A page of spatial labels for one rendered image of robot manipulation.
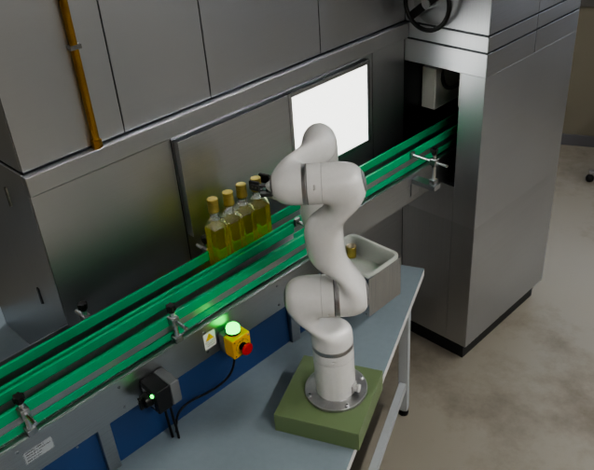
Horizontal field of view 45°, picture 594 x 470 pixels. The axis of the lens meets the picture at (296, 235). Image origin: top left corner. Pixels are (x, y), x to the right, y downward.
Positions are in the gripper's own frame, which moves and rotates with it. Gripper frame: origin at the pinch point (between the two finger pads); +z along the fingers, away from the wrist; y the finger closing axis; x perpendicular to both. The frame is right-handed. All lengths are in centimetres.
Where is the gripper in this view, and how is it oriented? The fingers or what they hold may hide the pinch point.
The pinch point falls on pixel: (258, 182)
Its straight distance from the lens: 229.7
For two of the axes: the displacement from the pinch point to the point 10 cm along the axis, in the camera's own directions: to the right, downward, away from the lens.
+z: -8.5, -2.3, 4.7
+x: 0.7, 8.4, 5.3
